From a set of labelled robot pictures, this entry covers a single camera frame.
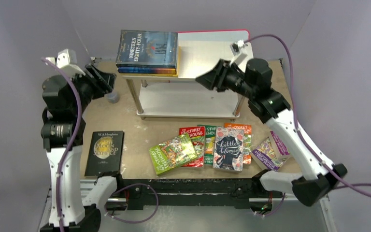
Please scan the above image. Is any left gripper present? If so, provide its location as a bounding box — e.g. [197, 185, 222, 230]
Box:
[66, 64, 115, 115]

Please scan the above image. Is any Jane Eyre book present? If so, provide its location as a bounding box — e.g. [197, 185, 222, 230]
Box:
[117, 67, 177, 75]

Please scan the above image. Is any yellow book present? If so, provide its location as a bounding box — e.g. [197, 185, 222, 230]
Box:
[117, 47, 181, 77]

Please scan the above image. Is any Nineteen Eighty-Four blue book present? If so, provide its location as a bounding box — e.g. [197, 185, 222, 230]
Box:
[116, 29, 179, 69]

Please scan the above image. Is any red 13-Storey Treehouse book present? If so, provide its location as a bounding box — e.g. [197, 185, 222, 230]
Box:
[179, 126, 205, 168]

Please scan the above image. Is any purple Treehouse book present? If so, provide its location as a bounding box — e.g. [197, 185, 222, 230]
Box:
[251, 138, 288, 172]

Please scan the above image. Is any green 65-Storey Treehouse book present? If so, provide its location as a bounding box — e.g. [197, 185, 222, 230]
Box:
[149, 133, 198, 176]

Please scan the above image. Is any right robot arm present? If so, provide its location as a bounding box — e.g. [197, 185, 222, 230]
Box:
[195, 58, 347, 206]

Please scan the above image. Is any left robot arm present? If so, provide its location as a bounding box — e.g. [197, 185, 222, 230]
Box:
[41, 65, 125, 232]

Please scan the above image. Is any small clear plastic cup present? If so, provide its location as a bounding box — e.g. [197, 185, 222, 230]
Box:
[104, 92, 120, 104]

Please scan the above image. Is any dark green Treehouse book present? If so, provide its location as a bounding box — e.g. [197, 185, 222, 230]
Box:
[199, 125, 216, 166]

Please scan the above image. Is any white two-tier metal shelf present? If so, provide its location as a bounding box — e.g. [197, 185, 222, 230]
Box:
[120, 41, 258, 120]

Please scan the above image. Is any orange Treehouse book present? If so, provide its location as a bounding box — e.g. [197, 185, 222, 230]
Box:
[224, 123, 252, 165]

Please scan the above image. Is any black Moon Sixpence book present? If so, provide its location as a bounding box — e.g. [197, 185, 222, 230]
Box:
[85, 130, 124, 177]

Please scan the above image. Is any Little Women book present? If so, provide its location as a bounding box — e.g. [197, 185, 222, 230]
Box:
[213, 127, 244, 172]

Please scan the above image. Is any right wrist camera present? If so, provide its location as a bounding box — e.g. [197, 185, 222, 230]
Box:
[229, 40, 247, 66]

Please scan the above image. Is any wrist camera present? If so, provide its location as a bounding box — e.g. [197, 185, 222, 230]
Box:
[56, 49, 85, 78]
[229, 40, 247, 66]

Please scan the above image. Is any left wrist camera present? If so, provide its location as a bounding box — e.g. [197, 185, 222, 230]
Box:
[56, 49, 85, 78]

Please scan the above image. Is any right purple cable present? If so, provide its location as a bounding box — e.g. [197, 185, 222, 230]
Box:
[244, 34, 371, 201]

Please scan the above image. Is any black aluminium base frame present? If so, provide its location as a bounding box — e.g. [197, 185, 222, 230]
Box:
[106, 178, 283, 210]

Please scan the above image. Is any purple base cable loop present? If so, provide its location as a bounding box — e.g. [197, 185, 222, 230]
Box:
[104, 183, 159, 224]

